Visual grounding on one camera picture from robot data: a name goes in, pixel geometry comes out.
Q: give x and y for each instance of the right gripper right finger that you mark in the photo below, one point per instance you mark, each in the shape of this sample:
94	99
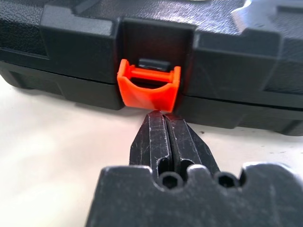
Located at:
187	146

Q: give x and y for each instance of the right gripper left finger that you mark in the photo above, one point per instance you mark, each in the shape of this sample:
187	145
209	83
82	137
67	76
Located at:
154	142

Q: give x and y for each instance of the orange case latch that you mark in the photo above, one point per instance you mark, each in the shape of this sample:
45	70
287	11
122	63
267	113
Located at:
146	99

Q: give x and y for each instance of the black plastic tool case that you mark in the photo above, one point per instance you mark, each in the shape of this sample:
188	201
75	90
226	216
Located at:
236	71

